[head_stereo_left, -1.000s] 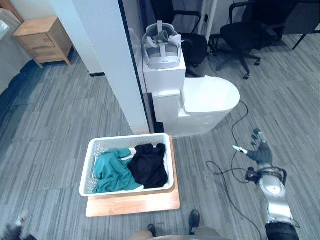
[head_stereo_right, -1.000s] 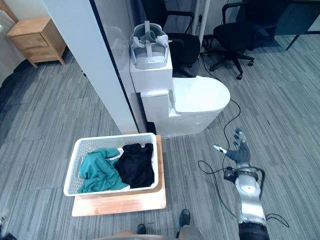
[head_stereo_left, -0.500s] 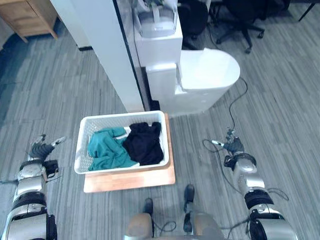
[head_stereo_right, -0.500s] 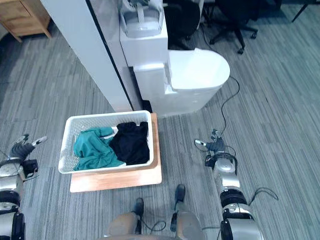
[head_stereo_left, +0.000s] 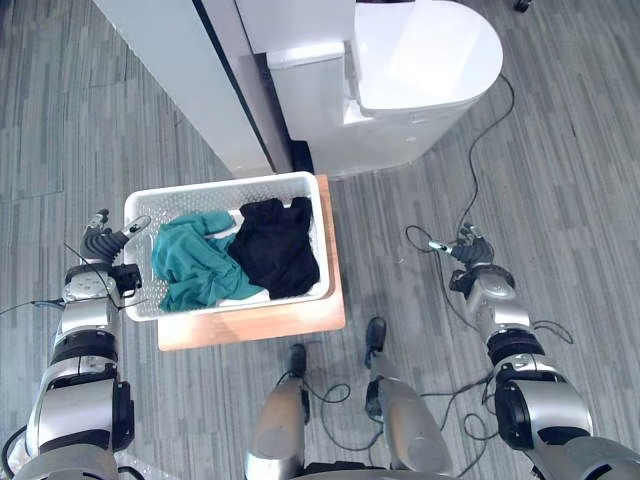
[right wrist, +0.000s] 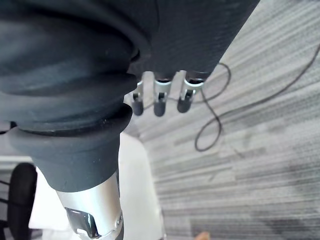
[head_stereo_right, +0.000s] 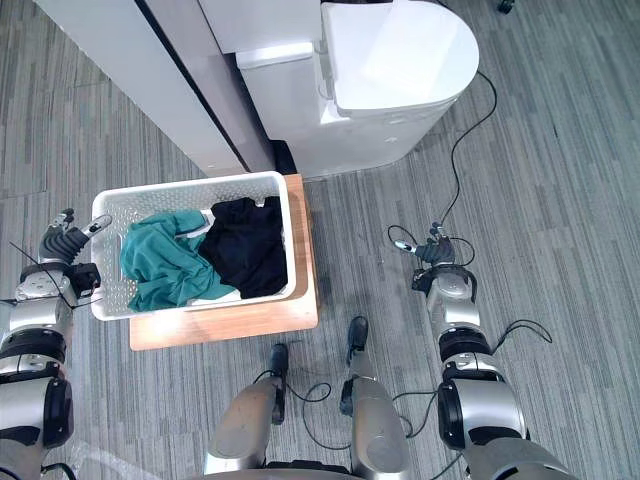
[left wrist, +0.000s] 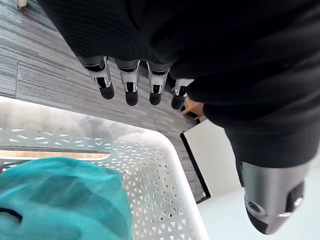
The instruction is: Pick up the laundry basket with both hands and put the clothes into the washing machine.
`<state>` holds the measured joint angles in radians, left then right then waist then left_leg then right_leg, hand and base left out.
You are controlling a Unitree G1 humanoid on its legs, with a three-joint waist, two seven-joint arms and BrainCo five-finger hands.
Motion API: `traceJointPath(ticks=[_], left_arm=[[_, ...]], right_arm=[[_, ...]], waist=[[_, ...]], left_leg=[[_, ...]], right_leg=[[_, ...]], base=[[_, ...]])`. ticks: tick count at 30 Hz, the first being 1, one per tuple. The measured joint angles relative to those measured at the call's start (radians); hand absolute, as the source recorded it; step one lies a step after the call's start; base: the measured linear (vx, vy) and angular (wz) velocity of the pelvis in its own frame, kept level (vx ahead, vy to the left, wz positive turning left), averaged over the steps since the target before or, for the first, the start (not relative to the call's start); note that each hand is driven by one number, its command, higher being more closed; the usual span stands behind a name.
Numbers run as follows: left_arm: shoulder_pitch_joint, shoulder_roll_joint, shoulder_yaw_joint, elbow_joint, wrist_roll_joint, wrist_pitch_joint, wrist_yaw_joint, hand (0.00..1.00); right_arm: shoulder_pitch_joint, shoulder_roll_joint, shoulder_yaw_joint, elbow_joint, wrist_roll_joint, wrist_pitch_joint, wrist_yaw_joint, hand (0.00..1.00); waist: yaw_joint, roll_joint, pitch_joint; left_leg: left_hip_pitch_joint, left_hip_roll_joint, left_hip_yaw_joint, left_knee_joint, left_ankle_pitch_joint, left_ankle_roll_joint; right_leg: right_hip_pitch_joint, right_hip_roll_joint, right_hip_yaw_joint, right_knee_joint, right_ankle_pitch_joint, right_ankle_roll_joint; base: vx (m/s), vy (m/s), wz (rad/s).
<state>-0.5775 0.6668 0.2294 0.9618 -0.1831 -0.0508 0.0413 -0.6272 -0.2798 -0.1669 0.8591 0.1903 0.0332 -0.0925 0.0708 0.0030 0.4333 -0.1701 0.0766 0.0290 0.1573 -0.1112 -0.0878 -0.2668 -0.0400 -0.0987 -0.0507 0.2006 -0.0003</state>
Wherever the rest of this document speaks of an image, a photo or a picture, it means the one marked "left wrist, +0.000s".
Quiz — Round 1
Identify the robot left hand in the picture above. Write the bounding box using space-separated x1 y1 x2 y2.
37 0 320 236

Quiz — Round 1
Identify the white plastic laundry basket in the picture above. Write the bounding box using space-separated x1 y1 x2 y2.
0 96 210 240

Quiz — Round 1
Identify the white board with black edge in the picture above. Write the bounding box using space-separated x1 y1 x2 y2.
179 118 246 205

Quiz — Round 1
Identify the teal cloth garment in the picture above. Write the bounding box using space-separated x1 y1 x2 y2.
0 156 133 240

